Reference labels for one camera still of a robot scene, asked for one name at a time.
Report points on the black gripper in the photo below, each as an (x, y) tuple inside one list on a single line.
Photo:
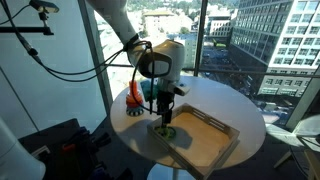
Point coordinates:
[(165, 101)]

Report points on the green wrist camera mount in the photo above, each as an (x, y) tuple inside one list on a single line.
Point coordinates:
[(146, 89)]

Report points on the camera on boom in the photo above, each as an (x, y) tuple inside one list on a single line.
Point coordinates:
[(43, 5)]

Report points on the black camera boom stand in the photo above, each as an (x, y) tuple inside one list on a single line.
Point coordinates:
[(23, 30)]

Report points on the white table pedestal base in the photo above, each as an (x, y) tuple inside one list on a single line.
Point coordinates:
[(160, 174)]

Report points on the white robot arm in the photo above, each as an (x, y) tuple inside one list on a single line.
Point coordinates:
[(156, 60)]

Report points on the orange toy rod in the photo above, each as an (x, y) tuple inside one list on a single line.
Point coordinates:
[(133, 89)]

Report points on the shallow wooden crate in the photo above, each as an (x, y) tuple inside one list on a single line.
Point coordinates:
[(203, 140)]

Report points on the blue black clamp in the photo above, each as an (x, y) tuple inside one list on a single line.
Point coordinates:
[(100, 173)]

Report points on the white rounded cylinder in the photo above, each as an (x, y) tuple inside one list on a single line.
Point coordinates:
[(16, 156)]

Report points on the white chair metal base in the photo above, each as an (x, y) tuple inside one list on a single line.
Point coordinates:
[(296, 133)]

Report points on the window frame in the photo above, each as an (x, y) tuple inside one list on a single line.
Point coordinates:
[(200, 40)]

